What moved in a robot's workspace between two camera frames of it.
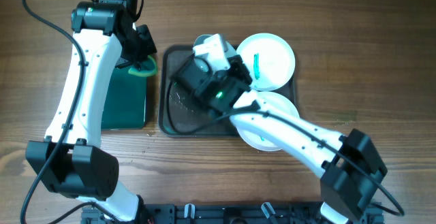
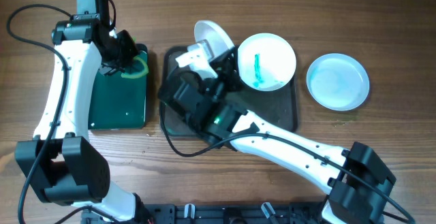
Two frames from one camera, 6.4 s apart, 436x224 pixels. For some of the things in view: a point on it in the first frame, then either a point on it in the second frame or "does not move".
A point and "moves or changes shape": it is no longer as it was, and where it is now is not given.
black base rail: [236, 213] does not move
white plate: [274, 100] → [217, 39]
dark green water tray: [125, 104] does not move
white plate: [268, 60] does not move
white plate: [215, 50] moves or changes shape
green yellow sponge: [146, 73] moves or changes shape
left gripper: [135, 52] → [122, 52]
